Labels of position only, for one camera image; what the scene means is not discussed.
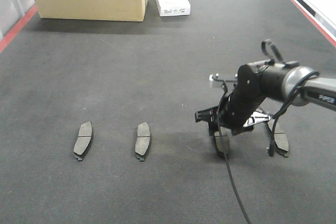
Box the black conveyor belt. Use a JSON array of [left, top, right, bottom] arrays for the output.
[[1, 0, 335, 223]]

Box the red conveyor frame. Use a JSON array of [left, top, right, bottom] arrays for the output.
[[1, 5, 38, 52]]

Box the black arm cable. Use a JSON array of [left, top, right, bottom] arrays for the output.
[[216, 82, 253, 224]]

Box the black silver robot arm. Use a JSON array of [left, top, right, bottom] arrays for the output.
[[195, 39, 335, 135]]

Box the brake pad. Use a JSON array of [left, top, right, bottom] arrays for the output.
[[134, 122, 151, 162], [213, 129, 230, 159], [73, 121, 93, 161], [274, 130, 289, 158]]

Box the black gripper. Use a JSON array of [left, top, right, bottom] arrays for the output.
[[194, 63, 276, 140]]

